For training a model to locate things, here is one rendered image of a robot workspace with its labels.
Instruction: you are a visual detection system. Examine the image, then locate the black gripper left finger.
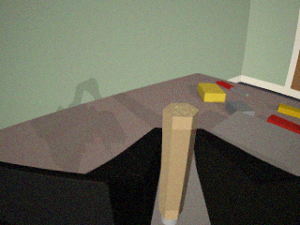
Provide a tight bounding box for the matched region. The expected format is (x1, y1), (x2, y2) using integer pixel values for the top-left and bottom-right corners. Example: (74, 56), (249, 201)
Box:
(0, 127), (162, 225)

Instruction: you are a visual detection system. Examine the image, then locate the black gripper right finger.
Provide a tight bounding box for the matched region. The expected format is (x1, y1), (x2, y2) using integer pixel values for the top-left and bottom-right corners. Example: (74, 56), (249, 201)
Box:
(194, 128), (300, 225)

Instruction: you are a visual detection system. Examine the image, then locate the grey block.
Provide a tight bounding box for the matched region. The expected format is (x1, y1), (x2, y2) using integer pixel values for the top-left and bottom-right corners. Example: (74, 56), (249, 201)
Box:
(225, 100), (255, 116)

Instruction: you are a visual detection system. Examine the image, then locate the red flat bar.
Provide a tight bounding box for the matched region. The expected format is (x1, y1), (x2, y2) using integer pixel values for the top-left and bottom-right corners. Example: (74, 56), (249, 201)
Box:
(266, 115), (300, 134)

